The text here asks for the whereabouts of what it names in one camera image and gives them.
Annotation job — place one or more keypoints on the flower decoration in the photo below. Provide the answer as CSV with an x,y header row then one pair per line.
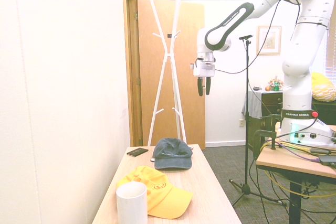
x,y
276,79

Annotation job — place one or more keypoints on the framed picture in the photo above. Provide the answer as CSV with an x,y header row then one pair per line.
x,y
268,40

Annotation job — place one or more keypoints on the black box on table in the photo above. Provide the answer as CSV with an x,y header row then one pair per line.
x,y
326,160

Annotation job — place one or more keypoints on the dark wooden dresser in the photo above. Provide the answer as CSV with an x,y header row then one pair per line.
x,y
270,100

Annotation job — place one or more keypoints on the wall power outlet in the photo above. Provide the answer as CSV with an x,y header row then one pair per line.
x,y
241,123

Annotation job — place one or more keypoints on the wooden door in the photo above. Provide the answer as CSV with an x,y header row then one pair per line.
x,y
147,77

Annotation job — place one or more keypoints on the green can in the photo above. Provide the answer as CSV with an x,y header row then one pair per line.
x,y
276,87

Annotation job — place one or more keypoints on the dark blue cap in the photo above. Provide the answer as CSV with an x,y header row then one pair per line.
x,y
172,157

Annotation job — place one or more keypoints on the black camera on stand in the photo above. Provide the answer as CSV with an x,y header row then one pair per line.
x,y
246,37

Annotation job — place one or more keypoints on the yellow smiley cap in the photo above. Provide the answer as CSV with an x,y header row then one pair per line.
x,y
162,192

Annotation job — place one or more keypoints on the black tripod stand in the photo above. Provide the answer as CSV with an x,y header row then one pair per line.
x,y
246,129

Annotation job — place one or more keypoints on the grey cloth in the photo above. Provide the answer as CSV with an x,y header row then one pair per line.
x,y
252,103

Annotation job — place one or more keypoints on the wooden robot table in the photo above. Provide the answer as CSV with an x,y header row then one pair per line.
x,y
283,161

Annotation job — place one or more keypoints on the red knob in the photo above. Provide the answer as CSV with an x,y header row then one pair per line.
x,y
314,114

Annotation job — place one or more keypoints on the black table clamp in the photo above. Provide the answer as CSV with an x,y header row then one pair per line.
x,y
262,134

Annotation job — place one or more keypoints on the window blind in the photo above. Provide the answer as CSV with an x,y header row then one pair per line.
x,y
331,61

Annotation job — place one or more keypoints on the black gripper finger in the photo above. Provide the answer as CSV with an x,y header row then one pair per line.
x,y
200,87
208,86

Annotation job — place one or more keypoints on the orange fruit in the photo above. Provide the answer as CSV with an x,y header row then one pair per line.
x,y
267,88

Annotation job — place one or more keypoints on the white mug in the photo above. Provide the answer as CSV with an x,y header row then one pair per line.
x,y
132,204

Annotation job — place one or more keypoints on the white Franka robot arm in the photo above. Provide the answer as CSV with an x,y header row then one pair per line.
x,y
296,58

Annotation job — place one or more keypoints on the wooden door frame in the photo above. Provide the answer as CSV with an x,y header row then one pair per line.
x,y
130,51

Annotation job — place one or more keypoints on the white coat rack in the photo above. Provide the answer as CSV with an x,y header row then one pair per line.
x,y
161,82

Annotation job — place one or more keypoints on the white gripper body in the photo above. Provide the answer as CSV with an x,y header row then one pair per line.
x,y
206,69

